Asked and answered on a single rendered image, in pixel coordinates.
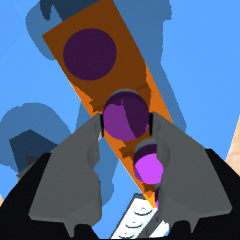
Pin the blue flat mat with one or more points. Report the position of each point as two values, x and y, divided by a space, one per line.
191 48

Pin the grey control box with blue and green buttons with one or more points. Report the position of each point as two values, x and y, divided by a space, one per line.
30 162

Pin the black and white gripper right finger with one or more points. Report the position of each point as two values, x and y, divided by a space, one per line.
196 185

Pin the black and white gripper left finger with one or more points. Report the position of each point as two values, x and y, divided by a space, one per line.
59 191

